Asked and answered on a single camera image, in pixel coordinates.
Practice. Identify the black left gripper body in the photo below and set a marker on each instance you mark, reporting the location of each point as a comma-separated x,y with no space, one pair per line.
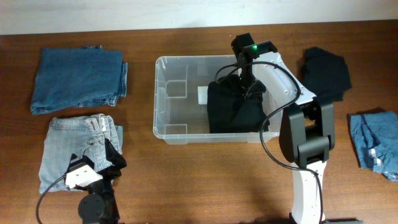
104,170

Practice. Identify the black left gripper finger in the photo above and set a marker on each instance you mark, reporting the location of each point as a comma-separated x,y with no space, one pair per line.
73,158
113,156

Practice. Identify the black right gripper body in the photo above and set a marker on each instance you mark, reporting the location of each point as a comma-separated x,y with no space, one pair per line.
250,85

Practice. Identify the black garment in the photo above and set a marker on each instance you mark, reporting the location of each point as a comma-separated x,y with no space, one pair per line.
229,112
325,74

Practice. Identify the medium blue denim shorts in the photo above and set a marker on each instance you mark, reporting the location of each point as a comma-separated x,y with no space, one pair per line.
375,139

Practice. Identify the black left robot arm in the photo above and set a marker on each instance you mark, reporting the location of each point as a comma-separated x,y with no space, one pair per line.
99,206

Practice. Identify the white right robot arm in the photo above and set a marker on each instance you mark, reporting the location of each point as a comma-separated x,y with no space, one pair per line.
307,129

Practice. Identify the light blue folded jeans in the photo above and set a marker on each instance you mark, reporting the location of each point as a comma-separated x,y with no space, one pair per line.
82,136

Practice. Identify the white label in bin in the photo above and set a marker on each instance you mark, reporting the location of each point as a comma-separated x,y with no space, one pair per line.
202,95

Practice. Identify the clear plastic storage bin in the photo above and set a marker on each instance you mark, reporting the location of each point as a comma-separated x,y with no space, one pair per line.
178,118

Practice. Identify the dark blue folded jeans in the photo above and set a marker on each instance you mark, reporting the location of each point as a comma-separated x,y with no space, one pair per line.
81,77

